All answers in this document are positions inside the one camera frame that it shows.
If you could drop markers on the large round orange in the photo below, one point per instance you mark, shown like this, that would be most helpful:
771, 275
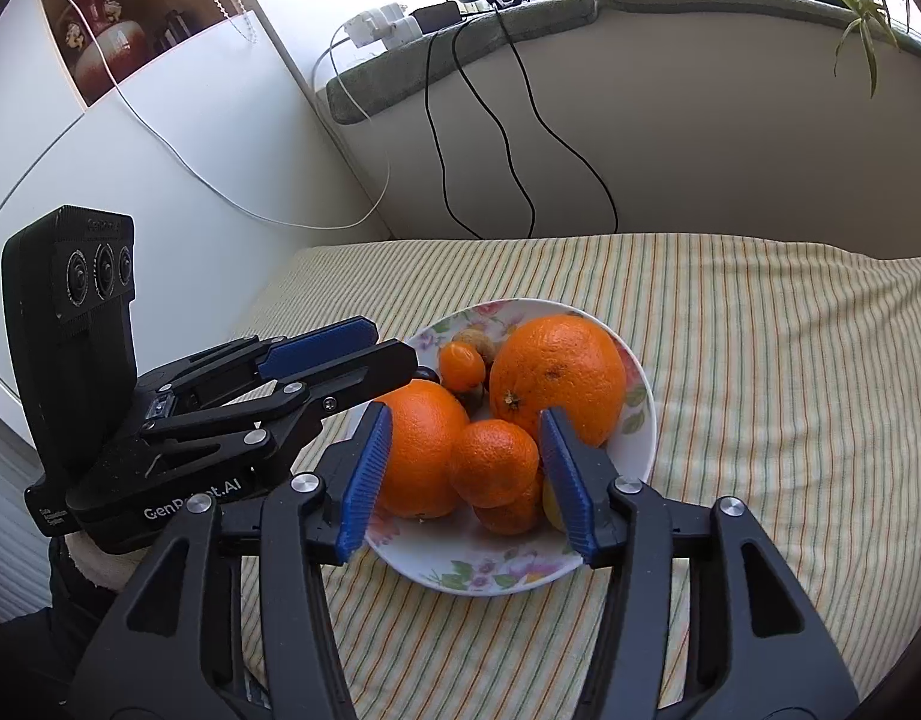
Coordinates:
565, 375

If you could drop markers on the oval orange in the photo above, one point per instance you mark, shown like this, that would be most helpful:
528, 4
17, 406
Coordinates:
426, 450

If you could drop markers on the floral white plate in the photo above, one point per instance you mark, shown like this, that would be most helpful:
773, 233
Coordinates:
445, 547

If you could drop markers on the grey windowsill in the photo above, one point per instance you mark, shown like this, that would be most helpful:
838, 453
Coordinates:
430, 67

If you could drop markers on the black power adapter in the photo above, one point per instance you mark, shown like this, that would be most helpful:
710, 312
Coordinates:
438, 17

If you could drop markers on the person's left hand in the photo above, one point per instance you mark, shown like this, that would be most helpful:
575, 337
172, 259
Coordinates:
104, 566

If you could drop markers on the red vase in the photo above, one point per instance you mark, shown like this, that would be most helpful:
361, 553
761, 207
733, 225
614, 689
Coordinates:
108, 52

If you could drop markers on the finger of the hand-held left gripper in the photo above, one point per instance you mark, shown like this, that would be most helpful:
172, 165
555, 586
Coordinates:
355, 379
325, 345

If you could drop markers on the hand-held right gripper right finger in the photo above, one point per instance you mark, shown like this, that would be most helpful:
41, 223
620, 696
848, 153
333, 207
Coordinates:
576, 495

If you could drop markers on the white power strip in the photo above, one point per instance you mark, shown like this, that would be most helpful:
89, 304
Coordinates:
381, 26

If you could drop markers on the small mandarin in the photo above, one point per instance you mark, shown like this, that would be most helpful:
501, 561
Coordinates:
494, 461

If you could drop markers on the striped tablecloth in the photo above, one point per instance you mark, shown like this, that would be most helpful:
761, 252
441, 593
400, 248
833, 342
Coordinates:
768, 390

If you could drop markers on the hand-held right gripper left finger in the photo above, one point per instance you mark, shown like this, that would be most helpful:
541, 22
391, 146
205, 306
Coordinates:
363, 495

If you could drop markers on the white cabinet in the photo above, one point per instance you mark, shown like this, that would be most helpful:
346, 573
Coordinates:
168, 165

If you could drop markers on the brown kiwi berry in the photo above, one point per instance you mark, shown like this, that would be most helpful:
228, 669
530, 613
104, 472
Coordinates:
483, 341
473, 397

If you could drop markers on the dark purple plum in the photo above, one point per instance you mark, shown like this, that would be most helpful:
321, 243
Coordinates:
429, 375

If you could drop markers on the orange kumquat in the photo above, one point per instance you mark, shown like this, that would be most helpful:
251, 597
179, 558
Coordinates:
509, 517
460, 367

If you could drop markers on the dark books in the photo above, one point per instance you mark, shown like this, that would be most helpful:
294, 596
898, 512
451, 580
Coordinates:
175, 30

